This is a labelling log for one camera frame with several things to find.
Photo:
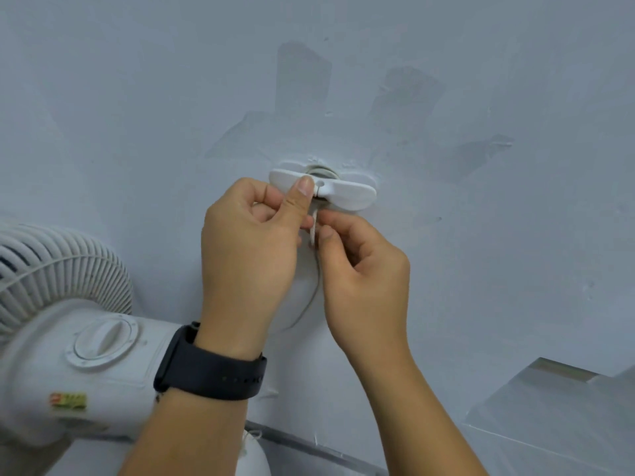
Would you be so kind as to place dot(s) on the person's right forearm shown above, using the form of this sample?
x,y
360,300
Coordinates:
x,y
421,426

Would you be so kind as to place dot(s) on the white fan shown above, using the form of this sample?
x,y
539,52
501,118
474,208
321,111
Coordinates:
x,y
74,371

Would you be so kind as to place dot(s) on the person's right hand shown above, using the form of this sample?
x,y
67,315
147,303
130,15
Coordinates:
x,y
367,292

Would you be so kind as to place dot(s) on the black wristband watch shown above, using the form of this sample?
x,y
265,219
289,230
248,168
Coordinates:
x,y
213,374

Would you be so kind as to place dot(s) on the person's left forearm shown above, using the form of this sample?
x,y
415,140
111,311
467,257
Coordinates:
x,y
188,436

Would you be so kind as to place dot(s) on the clear tape strip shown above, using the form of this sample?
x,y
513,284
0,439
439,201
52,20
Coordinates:
x,y
303,76
407,94
478,158

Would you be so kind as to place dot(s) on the person's left hand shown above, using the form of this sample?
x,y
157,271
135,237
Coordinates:
x,y
248,272

